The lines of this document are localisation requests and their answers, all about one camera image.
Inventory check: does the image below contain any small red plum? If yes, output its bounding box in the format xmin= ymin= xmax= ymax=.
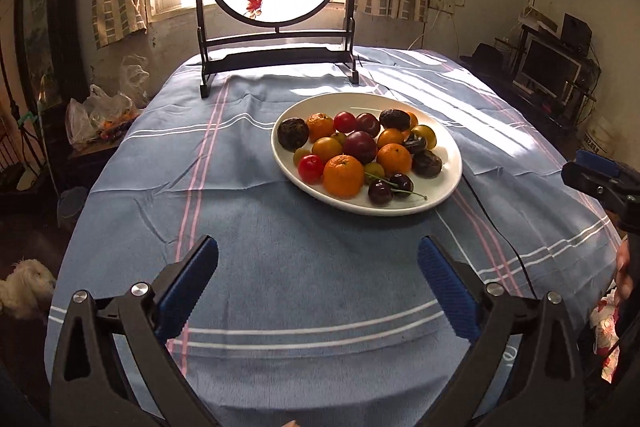
xmin=333 ymin=111 xmax=357 ymax=134
xmin=298 ymin=155 xmax=325 ymax=184

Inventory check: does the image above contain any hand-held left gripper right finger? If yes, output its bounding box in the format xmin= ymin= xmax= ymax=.
xmin=417 ymin=236 xmax=586 ymax=427

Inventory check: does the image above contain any blue striped tablecloth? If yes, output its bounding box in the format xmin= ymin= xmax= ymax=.
xmin=44 ymin=47 xmax=623 ymax=427

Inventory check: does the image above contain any dark framed wall picture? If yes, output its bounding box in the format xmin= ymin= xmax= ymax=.
xmin=14 ymin=0 xmax=88 ymax=108

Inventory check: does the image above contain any person's right hand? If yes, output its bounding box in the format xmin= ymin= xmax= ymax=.
xmin=616 ymin=241 xmax=632 ymax=305

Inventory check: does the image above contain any large dark red plum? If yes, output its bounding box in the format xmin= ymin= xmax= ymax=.
xmin=343 ymin=131 xmax=378 ymax=164

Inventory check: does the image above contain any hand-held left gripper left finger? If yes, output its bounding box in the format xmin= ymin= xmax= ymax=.
xmin=49 ymin=234 xmax=220 ymax=427

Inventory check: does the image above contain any white dog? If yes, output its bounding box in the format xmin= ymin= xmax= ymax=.
xmin=0 ymin=258 xmax=57 ymax=322

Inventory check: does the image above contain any grey trash bin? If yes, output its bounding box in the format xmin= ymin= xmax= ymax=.
xmin=56 ymin=186 xmax=91 ymax=232

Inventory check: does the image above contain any black cable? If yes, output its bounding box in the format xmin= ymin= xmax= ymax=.
xmin=357 ymin=59 xmax=541 ymax=298

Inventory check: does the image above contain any dark cherry with stem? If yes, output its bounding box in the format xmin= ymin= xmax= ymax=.
xmin=389 ymin=173 xmax=428 ymax=200
xmin=365 ymin=172 xmax=394 ymax=206

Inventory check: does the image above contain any yellow-orange round fruit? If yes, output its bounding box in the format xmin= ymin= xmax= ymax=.
xmin=311 ymin=137 xmax=344 ymax=162

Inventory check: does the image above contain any computer monitor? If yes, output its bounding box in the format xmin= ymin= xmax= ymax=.
xmin=514 ymin=36 xmax=585 ymax=100

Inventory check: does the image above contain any white oval plate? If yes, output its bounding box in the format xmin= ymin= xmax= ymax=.
xmin=271 ymin=93 xmax=463 ymax=217

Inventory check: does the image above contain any white plastic bag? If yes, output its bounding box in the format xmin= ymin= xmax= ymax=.
xmin=120 ymin=54 xmax=150 ymax=102

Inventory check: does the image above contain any clear plastic bag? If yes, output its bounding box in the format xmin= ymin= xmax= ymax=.
xmin=66 ymin=83 xmax=141 ymax=151

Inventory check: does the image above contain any floral cloth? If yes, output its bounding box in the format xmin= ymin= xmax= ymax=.
xmin=587 ymin=289 xmax=623 ymax=383

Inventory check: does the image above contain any large orange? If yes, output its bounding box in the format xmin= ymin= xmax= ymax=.
xmin=322 ymin=154 xmax=365 ymax=200

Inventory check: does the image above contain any black speaker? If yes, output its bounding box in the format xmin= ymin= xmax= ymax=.
xmin=560 ymin=13 xmax=594 ymax=56

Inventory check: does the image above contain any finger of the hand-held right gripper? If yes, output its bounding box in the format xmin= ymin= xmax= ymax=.
xmin=561 ymin=162 xmax=640 ymax=210
xmin=575 ymin=149 xmax=640 ymax=180

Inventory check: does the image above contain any black hat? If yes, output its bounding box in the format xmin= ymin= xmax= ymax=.
xmin=459 ymin=43 xmax=507 ymax=68

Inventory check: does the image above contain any white bucket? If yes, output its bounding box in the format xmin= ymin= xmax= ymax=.
xmin=581 ymin=116 xmax=620 ymax=160

